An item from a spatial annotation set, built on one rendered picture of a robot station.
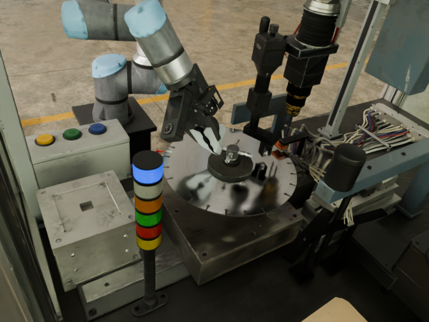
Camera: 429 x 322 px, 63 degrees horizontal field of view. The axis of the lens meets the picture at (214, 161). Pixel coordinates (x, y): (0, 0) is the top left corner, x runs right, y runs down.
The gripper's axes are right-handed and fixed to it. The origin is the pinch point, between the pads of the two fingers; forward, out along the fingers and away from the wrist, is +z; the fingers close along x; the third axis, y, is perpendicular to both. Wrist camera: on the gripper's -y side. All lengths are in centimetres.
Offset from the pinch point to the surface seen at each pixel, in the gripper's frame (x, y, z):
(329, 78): 71, 276, 142
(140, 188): -9.2, -27.3, -16.8
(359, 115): -9, 82, 53
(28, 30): 334, 187, -31
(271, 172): -9.6, 3.5, 10.5
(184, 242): 5.3, -18.7, 10.9
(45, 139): 41.4, -10.8, -17.3
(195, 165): 4.7, -3.5, 0.6
